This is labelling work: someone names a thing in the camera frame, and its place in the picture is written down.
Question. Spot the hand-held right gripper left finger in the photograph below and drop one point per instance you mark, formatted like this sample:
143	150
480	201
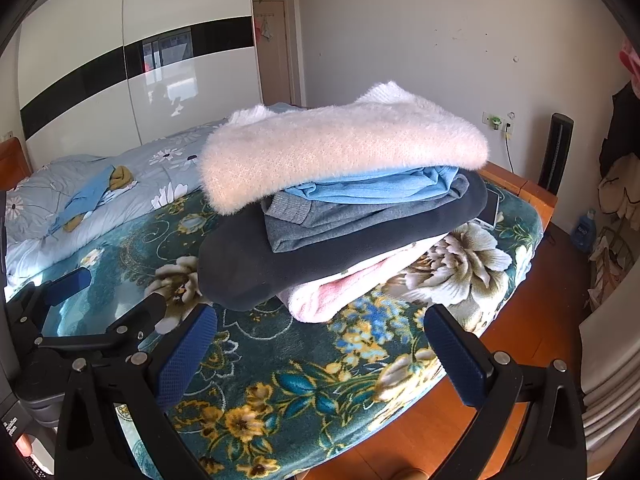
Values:
184	360

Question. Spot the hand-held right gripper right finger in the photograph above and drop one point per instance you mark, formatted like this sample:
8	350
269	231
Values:
457	355

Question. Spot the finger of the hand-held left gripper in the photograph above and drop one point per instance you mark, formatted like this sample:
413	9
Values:
125	330
67	282

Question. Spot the white fluffy sweater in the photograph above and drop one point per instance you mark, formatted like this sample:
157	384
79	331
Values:
340	145

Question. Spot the beige hanging clothes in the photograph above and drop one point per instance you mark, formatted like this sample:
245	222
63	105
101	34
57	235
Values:
620	185

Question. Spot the person's left hand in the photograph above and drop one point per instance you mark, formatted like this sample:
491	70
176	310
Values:
24	447

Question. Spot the blue and mustard garment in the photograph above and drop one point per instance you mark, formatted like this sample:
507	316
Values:
85	200

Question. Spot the dark navy garment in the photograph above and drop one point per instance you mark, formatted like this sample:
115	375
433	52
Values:
260	270

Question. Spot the teal floral blanket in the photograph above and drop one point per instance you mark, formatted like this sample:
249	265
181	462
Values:
300	385

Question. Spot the light blue floral quilt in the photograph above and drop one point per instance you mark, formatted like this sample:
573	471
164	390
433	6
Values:
150	175

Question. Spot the pink and white garment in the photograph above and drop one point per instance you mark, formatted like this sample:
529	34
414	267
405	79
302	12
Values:
325	295

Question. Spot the smartphone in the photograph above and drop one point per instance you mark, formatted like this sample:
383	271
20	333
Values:
490	207

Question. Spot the white slatted furniture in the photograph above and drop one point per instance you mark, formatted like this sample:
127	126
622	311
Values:
615	360

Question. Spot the blue detergent bottle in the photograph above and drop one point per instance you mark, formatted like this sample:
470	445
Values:
583	232

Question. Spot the light blue garment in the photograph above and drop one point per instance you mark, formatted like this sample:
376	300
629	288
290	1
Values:
370	187

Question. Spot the grey knit garment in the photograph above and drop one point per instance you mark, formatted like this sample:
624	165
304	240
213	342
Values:
320	225

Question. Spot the black tower appliance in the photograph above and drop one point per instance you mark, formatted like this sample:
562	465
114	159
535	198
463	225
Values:
556	155

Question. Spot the white wardrobe with black stripe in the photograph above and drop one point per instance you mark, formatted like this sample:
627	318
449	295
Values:
100	20

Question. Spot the black hanging garment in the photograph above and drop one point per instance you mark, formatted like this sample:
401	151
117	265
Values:
620	125

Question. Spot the wooden door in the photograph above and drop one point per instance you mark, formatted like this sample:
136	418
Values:
277	70

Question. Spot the small cloth hanging on door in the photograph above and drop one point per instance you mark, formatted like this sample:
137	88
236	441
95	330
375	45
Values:
265	29

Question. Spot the pink hanging item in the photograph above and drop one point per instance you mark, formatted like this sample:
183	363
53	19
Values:
631	62

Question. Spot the wooden bed frame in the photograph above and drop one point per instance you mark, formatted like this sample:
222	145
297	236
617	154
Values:
535	192

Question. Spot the white wall socket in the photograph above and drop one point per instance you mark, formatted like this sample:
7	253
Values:
500	122

